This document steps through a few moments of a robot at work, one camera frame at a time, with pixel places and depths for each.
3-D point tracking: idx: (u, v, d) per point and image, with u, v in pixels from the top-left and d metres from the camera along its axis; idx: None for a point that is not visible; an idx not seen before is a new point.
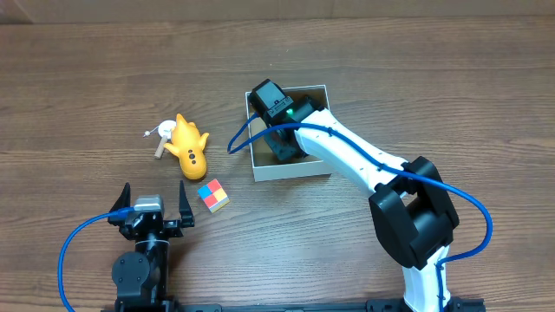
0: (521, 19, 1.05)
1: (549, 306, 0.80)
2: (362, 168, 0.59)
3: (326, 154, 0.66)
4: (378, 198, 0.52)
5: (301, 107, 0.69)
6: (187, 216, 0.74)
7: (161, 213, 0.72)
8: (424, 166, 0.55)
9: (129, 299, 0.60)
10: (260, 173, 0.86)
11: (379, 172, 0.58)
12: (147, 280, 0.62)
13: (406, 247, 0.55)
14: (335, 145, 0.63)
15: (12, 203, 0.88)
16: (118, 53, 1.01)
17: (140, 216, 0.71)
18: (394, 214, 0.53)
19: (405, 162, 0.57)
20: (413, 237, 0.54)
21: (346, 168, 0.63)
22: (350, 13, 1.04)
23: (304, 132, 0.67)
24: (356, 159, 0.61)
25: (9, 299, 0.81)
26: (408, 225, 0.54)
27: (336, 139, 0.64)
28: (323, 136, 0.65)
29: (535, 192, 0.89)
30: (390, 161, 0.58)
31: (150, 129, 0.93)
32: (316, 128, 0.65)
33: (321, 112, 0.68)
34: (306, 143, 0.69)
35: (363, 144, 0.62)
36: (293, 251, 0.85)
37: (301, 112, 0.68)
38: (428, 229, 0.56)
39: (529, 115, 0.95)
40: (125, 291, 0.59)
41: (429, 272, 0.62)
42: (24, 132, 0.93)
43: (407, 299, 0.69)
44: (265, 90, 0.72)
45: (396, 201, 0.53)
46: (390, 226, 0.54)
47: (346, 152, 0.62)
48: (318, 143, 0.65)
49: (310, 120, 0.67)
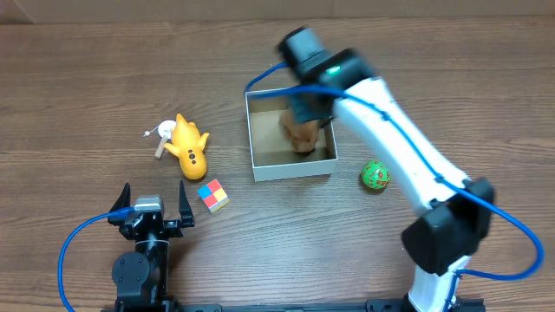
0: (521, 19, 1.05)
1: (549, 306, 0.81)
2: (416, 173, 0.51)
3: (366, 136, 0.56)
4: (430, 216, 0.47)
5: (346, 62, 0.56)
6: (186, 216, 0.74)
7: (161, 212, 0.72)
8: (483, 187, 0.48)
9: (129, 299, 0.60)
10: (260, 173, 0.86)
11: (435, 183, 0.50)
12: (146, 280, 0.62)
13: (436, 260, 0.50)
14: (386, 133, 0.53)
15: (12, 203, 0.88)
16: (119, 53, 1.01)
17: (140, 216, 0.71)
18: (442, 239, 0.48)
19: (466, 179, 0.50)
20: (446, 252, 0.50)
21: (389, 162, 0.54)
22: (350, 13, 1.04)
23: (351, 106, 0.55)
24: (411, 161, 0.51)
25: (9, 298, 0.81)
26: (449, 247, 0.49)
27: (389, 126, 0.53)
28: (374, 118, 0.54)
29: (535, 192, 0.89)
30: (449, 173, 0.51)
31: (150, 129, 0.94)
32: (366, 107, 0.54)
33: (373, 81, 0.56)
34: (348, 118, 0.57)
35: (419, 139, 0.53)
36: (294, 251, 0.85)
37: (345, 68, 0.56)
38: (463, 246, 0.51)
39: (528, 115, 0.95)
40: (125, 291, 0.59)
41: (445, 277, 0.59)
42: (25, 132, 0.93)
43: (412, 297, 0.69)
44: (302, 40, 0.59)
45: (447, 219, 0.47)
46: (431, 247, 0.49)
47: (398, 149, 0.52)
48: (364, 125, 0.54)
49: (359, 95, 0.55)
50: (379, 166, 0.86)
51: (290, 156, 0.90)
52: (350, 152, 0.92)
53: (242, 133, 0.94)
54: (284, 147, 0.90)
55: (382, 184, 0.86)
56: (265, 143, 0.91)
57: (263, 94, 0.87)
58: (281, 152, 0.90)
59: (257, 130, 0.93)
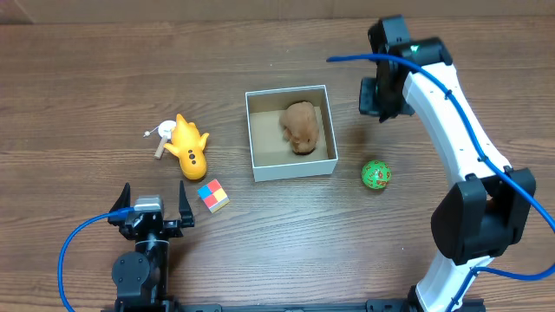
0: (521, 19, 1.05)
1: (549, 306, 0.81)
2: (462, 149, 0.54)
3: (425, 112, 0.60)
4: (464, 187, 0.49)
5: (427, 47, 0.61)
6: (187, 216, 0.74)
7: (161, 212, 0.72)
8: (525, 177, 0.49)
9: (129, 299, 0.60)
10: (259, 174, 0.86)
11: (477, 162, 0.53)
12: (146, 280, 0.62)
13: (460, 239, 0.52)
14: (444, 111, 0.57)
15: (12, 203, 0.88)
16: (119, 53, 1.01)
17: (140, 216, 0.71)
18: (473, 211, 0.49)
19: (508, 166, 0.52)
20: (471, 234, 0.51)
21: (440, 137, 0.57)
22: (350, 14, 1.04)
23: (419, 80, 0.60)
24: (461, 138, 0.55)
25: (9, 298, 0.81)
26: (476, 225, 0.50)
27: (449, 105, 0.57)
28: (437, 95, 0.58)
29: (535, 191, 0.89)
30: (494, 158, 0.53)
31: (150, 129, 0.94)
32: (434, 83, 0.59)
33: (447, 67, 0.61)
34: (414, 92, 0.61)
35: (473, 122, 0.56)
36: (294, 251, 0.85)
37: (424, 52, 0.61)
38: (489, 234, 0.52)
39: (528, 115, 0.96)
40: (125, 291, 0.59)
41: (460, 271, 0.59)
42: (25, 132, 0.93)
43: (419, 288, 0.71)
44: (395, 26, 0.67)
45: (481, 198, 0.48)
46: (459, 217, 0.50)
47: (452, 124, 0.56)
48: (427, 99, 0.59)
49: (431, 73, 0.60)
50: (379, 166, 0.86)
51: (290, 156, 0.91)
52: (351, 152, 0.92)
53: (242, 133, 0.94)
54: (283, 147, 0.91)
55: (382, 184, 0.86)
56: (264, 144, 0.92)
57: (263, 94, 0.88)
58: (280, 152, 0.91)
59: (257, 131, 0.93)
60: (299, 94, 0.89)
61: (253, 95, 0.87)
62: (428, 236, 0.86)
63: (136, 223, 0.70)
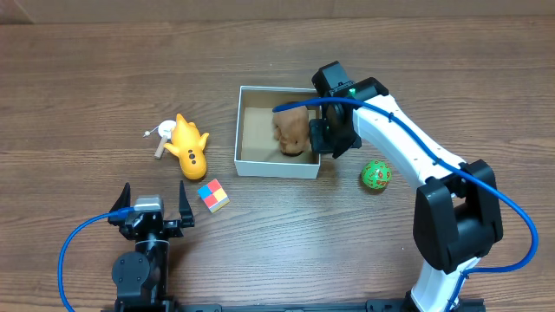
0: (521, 19, 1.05)
1: (549, 306, 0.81)
2: (416, 159, 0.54)
3: (381, 140, 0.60)
4: (427, 190, 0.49)
5: (364, 87, 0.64)
6: (186, 216, 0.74)
7: (161, 212, 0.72)
8: (482, 170, 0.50)
9: (129, 299, 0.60)
10: (244, 169, 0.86)
11: (434, 166, 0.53)
12: (146, 280, 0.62)
13: (441, 246, 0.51)
14: (394, 132, 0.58)
15: (12, 203, 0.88)
16: (119, 53, 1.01)
17: (140, 216, 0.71)
18: (440, 211, 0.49)
19: (463, 163, 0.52)
20: (451, 238, 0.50)
21: (400, 159, 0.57)
22: (350, 14, 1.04)
23: (362, 113, 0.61)
24: (412, 149, 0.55)
25: (9, 298, 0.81)
26: (450, 225, 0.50)
27: (396, 126, 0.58)
28: (381, 120, 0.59)
29: (535, 191, 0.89)
30: (447, 158, 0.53)
31: (150, 129, 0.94)
32: (375, 110, 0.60)
33: (385, 96, 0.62)
34: (363, 126, 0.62)
35: (422, 135, 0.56)
36: (294, 251, 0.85)
37: (362, 93, 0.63)
38: (469, 235, 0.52)
39: (528, 115, 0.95)
40: (125, 291, 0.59)
41: (453, 276, 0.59)
42: (25, 132, 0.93)
43: (414, 294, 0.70)
44: (333, 73, 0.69)
45: (447, 197, 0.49)
46: (431, 221, 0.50)
47: (403, 140, 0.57)
48: (375, 126, 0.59)
49: (373, 103, 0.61)
50: (379, 166, 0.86)
51: (279, 155, 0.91)
52: (350, 152, 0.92)
53: (234, 128, 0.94)
54: (272, 146, 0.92)
55: (382, 184, 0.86)
56: (253, 140, 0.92)
57: (256, 89, 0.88)
58: (270, 150, 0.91)
59: (248, 126, 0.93)
60: (295, 94, 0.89)
61: (247, 90, 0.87)
62: None
63: (137, 222, 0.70)
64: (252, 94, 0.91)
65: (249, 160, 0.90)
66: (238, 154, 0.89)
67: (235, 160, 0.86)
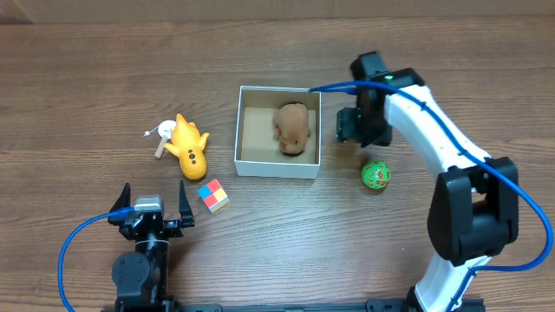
0: (521, 19, 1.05)
1: (549, 306, 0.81)
2: (442, 148, 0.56)
3: (409, 127, 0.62)
4: (447, 177, 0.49)
5: (401, 77, 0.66)
6: (186, 216, 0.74)
7: (161, 212, 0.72)
8: (506, 166, 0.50)
9: (129, 299, 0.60)
10: (244, 169, 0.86)
11: (458, 157, 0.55)
12: (146, 280, 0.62)
13: (454, 236, 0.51)
14: (423, 120, 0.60)
15: (12, 203, 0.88)
16: (118, 53, 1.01)
17: (140, 216, 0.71)
18: (459, 199, 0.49)
19: (488, 157, 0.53)
20: (465, 230, 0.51)
21: (426, 146, 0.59)
22: (350, 14, 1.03)
23: (396, 99, 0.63)
24: (440, 138, 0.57)
25: (9, 299, 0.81)
26: (466, 216, 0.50)
27: (427, 116, 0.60)
28: (414, 108, 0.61)
29: (535, 192, 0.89)
30: (474, 151, 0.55)
31: (150, 129, 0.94)
32: (408, 99, 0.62)
33: (421, 87, 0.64)
34: (395, 112, 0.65)
35: (452, 126, 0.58)
36: (294, 251, 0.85)
37: (399, 81, 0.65)
38: (484, 230, 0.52)
39: (528, 115, 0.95)
40: (125, 290, 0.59)
41: (459, 272, 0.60)
42: (25, 132, 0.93)
43: (418, 289, 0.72)
44: (371, 60, 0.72)
45: (466, 186, 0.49)
46: (447, 209, 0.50)
47: (432, 130, 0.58)
48: (407, 113, 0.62)
49: (408, 91, 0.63)
50: (379, 166, 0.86)
51: (278, 155, 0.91)
52: (350, 152, 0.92)
53: (233, 128, 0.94)
54: (271, 146, 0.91)
55: (382, 184, 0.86)
56: (253, 141, 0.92)
57: (256, 89, 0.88)
58: (269, 149, 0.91)
59: (247, 126, 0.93)
60: (294, 94, 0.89)
61: (247, 90, 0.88)
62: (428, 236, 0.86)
63: (137, 222, 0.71)
64: (251, 94, 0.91)
65: (249, 159, 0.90)
66: (238, 155, 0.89)
67: (235, 160, 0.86)
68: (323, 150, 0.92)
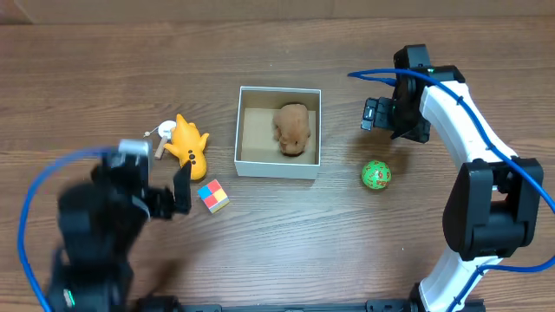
0: (521, 19, 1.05)
1: (549, 306, 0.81)
2: (471, 141, 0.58)
3: (442, 119, 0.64)
4: (472, 167, 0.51)
5: (442, 71, 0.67)
6: (182, 182, 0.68)
7: (145, 159, 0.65)
8: (532, 167, 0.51)
9: (71, 228, 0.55)
10: (244, 169, 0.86)
11: (486, 152, 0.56)
12: (104, 224, 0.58)
13: (468, 227, 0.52)
14: (457, 113, 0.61)
15: (12, 203, 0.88)
16: (119, 54, 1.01)
17: (122, 155, 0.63)
18: (479, 191, 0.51)
19: (516, 156, 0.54)
20: (479, 224, 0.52)
21: (454, 138, 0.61)
22: (350, 14, 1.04)
23: (434, 90, 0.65)
24: (470, 132, 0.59)
25: (9, 299, 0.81)
26: (484, 209, 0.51)
27: (461, 110, 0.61)
28: (451, 102, 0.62)
29: None
30: (504, 146, 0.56)
31: (150, 129, 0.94)
32: (447, 91, 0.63)
33: (460, 83, 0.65)
34: (430, 104, 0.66)
35: (485, 123, 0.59)
36: (295, 251, 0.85)
37: (440, 75, 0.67)
38: (499, 228, 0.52)
39: (528, 115, 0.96)
40: (75, 228, 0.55)
41: (466, 269, 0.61)
42: (25, 133, 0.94)
43: (422, 284, 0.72)
44: (416, 52, 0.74)
45: (490, 179, 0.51)
46: (466, 199, 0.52)
47: (464, 123, 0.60)
48: (441, 106, 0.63)
49: (447, 86, 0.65)
50: (379, 166, 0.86)
51: (277, 155, 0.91)
52: (350, 152, 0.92)
53: (234, 128, 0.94)
54: (270, 146, 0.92)
55: (382, 184, 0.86)
56: (253, 141, 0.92)
57: (256, 89, 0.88)
58: (268, 150, 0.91)
59: (247, 126, 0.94)
60: (293, 94, 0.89)
61: (247, 90, 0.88)
62: (428, 236, 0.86)
63: (118, 161, 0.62)
64: (250, 95, 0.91)
65: (249, 160, 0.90)
66: (239, 155, 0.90)
67: (235, 160, 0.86)
68: (323, 150, 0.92)
